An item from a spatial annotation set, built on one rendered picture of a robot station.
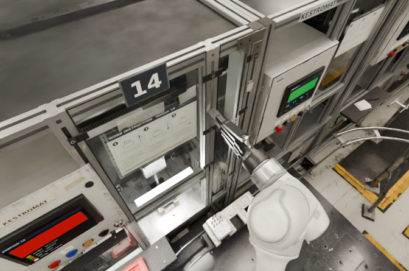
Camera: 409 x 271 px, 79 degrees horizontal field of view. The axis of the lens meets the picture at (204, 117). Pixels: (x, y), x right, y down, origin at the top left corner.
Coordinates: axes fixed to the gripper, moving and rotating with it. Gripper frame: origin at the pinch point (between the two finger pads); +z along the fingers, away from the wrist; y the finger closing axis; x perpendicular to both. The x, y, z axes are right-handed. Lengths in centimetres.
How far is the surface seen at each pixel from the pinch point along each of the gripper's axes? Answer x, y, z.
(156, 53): -8.1, -17.9, 18.0
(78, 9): -18, -17, 52
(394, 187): 174, 188, -84
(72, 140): -37.5, -14.5, 8.0
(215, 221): -7, 88, -14
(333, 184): 127, 190, -45
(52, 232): -58, 11, 3
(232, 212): 5, 93, -15
